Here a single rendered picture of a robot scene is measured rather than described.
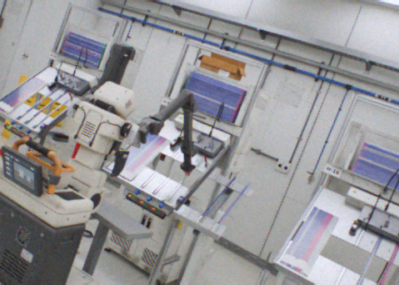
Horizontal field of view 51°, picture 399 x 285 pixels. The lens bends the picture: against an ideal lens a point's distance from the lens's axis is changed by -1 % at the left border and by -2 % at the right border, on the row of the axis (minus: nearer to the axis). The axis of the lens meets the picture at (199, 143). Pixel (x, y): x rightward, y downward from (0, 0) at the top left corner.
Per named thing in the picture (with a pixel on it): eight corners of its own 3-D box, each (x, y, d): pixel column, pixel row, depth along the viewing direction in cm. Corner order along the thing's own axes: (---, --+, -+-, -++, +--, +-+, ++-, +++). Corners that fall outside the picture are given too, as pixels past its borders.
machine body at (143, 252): (162, 291, 326) (191, 217, 320) (97, 247, 357) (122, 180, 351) (200, 274, 384) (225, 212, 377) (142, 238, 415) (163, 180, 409)
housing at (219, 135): (225, 154, 334) (225, 141, 324) (175, 132, 356) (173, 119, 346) (231, 147, 338) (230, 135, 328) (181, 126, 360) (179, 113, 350)
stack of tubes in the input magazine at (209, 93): (231, 122, 326) (244, 89, 323) (178, 101, 348) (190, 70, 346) (237, 124, 337) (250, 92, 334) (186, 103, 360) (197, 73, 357)
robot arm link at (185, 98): (183, 83, 268) (197, 88, 264) (184, 102, 277) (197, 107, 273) (138, 121, 240) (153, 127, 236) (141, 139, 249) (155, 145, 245)
